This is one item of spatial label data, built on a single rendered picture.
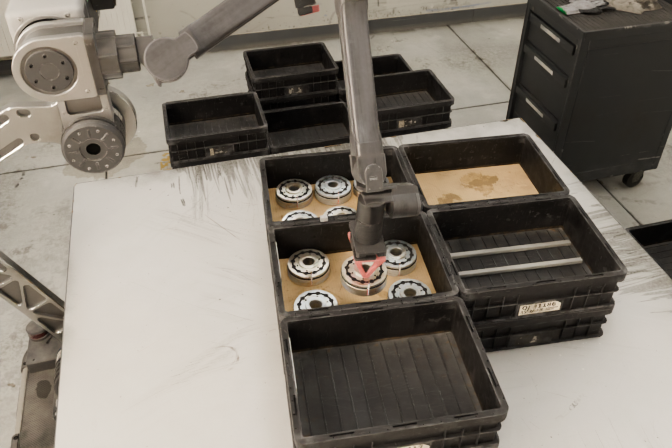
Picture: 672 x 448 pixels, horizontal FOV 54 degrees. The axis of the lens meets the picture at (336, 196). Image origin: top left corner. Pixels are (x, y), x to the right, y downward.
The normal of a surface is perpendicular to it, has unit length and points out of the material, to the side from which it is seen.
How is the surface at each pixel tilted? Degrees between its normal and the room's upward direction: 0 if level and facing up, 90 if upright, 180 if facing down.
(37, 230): 0
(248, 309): 0
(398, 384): 0
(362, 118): 60
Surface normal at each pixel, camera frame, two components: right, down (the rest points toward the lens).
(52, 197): 0.00, -0.79
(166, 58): 0.22, 0.12
